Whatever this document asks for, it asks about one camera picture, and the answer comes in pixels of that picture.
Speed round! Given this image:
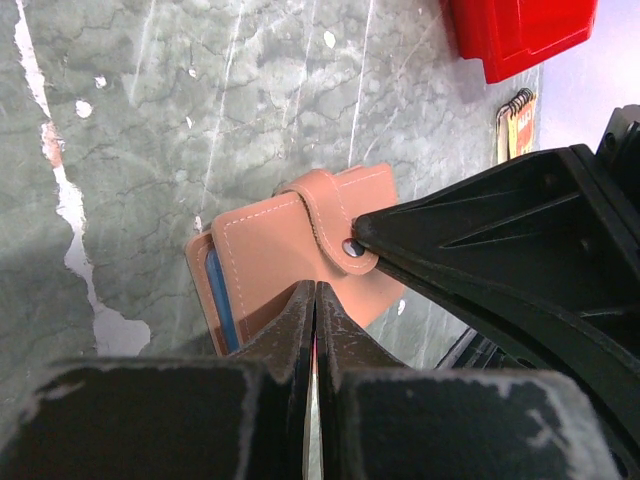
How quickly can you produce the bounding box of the red bin with gold cards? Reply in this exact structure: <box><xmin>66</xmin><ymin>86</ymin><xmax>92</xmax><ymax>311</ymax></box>
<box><xmin>441</xmin><ymin>0</ymin><xmax>598</xmax><ymax>84</ymax></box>

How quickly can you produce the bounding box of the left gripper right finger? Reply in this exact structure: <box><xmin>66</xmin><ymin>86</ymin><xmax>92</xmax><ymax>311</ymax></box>
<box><xmin>316</xmin><ymin>282</ymin><xmax>618</xmax><ymax>479</ymax></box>

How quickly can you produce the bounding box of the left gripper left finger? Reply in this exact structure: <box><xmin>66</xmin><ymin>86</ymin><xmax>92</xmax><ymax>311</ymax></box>
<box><xmin>1</xmin><ymin>281</ymin><xmax>316</xmax><ymax>479</ymax></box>

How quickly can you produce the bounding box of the orange spiral notebook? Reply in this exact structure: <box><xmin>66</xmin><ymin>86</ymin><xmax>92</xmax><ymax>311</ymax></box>
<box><xmin>496</xmin><ymin>88</ymin><xmax>537</xmax><ymax>164</ymax></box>

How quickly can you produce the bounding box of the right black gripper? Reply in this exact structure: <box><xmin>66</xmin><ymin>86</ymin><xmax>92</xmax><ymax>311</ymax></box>
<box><xmin>355</xmin><ymin>104</ymin><xmax>640</xmax><ymax>450</ymax></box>

